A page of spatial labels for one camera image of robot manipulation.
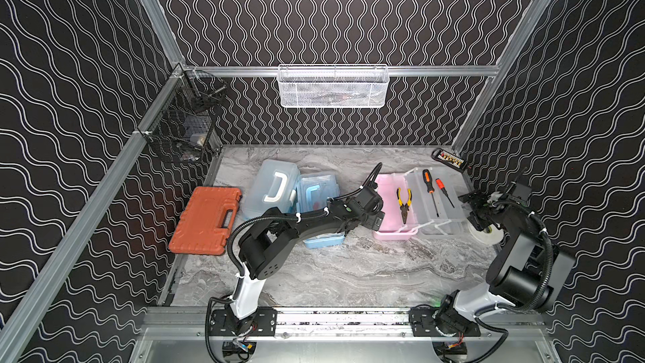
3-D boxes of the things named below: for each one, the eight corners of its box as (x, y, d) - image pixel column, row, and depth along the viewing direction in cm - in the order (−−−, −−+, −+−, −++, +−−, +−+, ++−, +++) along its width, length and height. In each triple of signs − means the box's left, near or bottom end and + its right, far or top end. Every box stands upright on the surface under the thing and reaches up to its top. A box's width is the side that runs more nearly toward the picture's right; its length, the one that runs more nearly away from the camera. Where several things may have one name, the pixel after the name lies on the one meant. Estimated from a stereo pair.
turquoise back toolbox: (253, 218, 98) (246, 201, 89) (261, 178, 111) (255, 160, 101) (295, 218, 98) (292, 201, 89) (298, 178, 111) (296, 160, 101)
